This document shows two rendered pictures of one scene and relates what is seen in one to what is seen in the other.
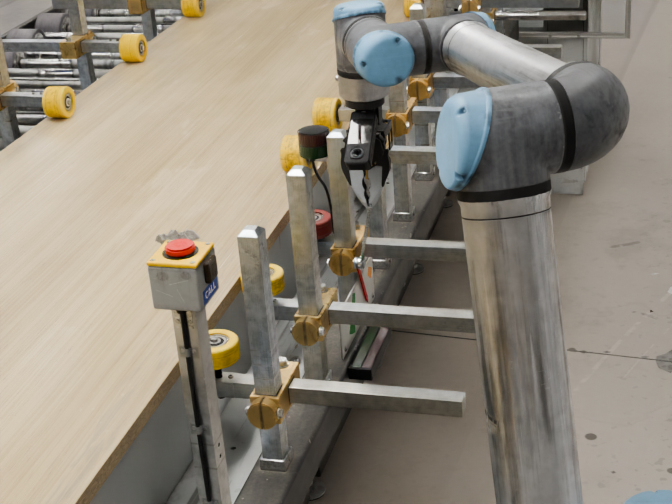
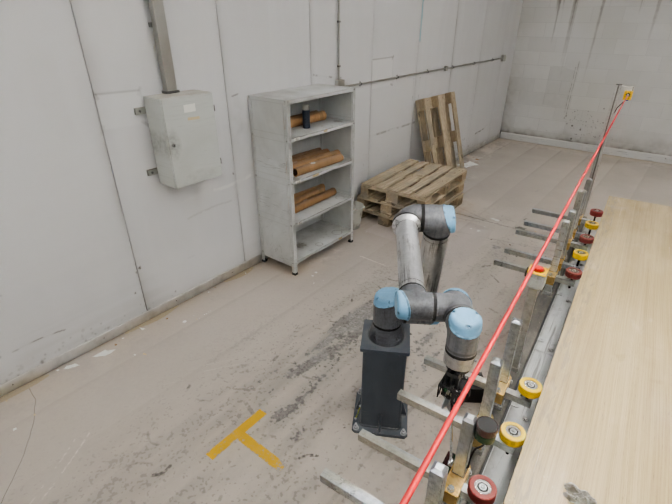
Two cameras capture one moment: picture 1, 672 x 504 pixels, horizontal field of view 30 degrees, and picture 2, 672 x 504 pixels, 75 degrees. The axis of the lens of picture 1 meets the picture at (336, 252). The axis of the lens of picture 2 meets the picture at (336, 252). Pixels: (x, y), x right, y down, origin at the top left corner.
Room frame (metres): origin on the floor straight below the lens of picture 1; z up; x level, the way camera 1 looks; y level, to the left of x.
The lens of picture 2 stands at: (3.15, -0.13, 2.11)
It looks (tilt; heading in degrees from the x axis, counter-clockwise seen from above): 28 degrees down; 197
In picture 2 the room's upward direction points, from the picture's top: straight up
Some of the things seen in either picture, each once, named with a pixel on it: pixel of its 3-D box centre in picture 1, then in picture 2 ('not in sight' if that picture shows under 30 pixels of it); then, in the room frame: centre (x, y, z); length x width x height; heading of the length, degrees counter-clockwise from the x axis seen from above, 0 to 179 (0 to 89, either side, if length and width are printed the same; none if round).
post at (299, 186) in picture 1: (309, 292); (485, 412); (1.96, 0.05, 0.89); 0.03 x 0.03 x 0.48; 73
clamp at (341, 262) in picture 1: (348, 250); (456, 481); (2.22, -0.02, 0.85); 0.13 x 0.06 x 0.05; 163
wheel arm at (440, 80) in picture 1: (449, 79); not in sight; (2.93, -0.31, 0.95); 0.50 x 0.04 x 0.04; 73
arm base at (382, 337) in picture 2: not in sight; (386, 328); (1.28, -0.42, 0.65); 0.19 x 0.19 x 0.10
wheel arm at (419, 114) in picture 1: (429, 114); not in sight; (2.69, -0.24, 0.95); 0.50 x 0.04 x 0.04; 73
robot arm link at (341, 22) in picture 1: (360, 37); (463, 333); (2.09, -0.07, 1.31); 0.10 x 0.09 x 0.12; 12
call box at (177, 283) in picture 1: (184, 277); (536, 277); (1.47, 0.20, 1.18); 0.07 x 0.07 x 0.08; 73
